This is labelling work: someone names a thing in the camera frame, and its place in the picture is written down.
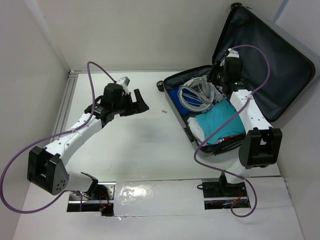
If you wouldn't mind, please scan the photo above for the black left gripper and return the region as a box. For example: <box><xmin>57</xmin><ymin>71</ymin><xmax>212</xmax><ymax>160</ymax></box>
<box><xmin>113</xmin><ymin>89</ymin><xmax>149</xmax><ymax>117</ymax></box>

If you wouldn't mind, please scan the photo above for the newspaper print garment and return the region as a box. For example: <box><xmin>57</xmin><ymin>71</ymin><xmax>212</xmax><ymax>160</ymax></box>
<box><xmin>210</xmin><ymin>84</ymin><xmax>227</xmax><ymax>104</ymax></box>

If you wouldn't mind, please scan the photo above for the grey strap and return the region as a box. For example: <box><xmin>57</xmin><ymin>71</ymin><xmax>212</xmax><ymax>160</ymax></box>
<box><xmin>177</xmin><ymin>74</ymin><xmax>217</xmax><ymax>114</ymax></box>

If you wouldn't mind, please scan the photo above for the dark blue garment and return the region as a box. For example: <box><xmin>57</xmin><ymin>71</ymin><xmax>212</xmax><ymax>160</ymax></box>
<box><xmin>169</xmin><ymin>88</ymin><xmax>190</xmax><ymax>116</ymax></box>

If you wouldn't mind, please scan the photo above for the grey suitcase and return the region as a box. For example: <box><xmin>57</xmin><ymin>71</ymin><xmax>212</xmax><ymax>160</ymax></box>
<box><xmin>156</xmin><ymin>2</ymin><xmax>316</xmax><ymax>156</ymax></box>

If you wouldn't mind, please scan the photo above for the light blue shirt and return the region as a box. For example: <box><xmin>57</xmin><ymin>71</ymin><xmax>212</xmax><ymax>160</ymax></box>
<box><xmin>195</xmin><ymin>100</ymin><xmax>245</xmax><ymax>145</ymax></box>

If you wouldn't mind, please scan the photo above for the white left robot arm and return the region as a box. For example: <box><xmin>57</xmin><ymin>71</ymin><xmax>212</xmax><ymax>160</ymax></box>
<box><xmin>27</xmin><ymin>77</ymin><xmax>149</xmax><ymax>200</ymax></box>

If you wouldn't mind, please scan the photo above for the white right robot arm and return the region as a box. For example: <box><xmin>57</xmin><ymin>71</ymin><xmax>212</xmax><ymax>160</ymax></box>
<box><xmin>210</xmin><ymin>46</ymin><xmax>283</xmax><ymax>196</ymax></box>

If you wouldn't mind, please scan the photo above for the white cartoon print garment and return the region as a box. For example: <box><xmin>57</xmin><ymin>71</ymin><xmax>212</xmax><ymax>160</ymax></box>
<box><xmin>187</xmin><ymin>117</ymin><xmax>206</xmax><ymax>145</ymax></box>

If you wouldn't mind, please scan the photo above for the white foil tape sheet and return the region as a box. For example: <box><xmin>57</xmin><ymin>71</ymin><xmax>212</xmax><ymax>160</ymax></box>
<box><xmin>113</xmin><ymin>179</ymin><xmax>205</xmax><ymax>217</ymax></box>

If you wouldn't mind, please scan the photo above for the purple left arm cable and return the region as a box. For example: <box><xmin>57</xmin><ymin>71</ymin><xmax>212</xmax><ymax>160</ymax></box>
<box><xmin>0</xmin><ymin>61</ymin><xmax>118</xmax><ymax>215</ymax></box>

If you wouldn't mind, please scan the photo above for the aluminium frame rail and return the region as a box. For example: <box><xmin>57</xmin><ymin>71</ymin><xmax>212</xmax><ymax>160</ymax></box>
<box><xmin>52</xmin><ymin>71</ymin><xmax>79</xmax><ymax>135</ymax></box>

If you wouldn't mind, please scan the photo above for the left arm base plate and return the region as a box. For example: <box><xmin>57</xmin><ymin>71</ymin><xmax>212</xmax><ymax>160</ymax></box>
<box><xmin>66</xmin><ymin>182</ymin><xmax>116</xmax><ymax>217</ymax></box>

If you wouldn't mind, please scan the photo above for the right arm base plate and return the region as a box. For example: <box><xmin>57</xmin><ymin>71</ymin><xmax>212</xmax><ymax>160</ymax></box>
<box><xmin>196</xmin><ymin>175</ymin><xmax>251</xmax><ymax>210</ymax></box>

